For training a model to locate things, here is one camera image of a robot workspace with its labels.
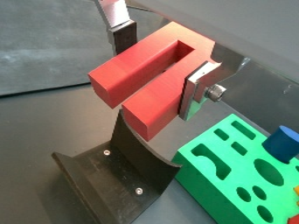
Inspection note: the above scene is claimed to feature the yellow star prism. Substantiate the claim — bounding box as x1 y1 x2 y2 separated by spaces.
294 185 299 206

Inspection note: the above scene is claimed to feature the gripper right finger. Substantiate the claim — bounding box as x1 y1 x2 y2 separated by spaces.
179 44 248 121

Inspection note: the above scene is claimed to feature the black arch block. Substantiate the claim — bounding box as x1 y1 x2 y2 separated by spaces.
52 113 182 224

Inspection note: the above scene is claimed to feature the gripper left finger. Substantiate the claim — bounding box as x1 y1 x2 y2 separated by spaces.
95 0 138 54

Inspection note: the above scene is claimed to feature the green foam shape board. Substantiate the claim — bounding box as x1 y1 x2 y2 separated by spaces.
172 115 299 224

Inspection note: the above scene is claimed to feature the red cylinder block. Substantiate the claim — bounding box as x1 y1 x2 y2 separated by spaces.
287 214 299 224

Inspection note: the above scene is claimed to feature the blue cylinder block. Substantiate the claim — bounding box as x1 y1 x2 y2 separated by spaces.
262 125 299 164

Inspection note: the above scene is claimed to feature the red double-square block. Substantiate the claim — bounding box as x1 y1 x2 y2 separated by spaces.
88 22 215 140

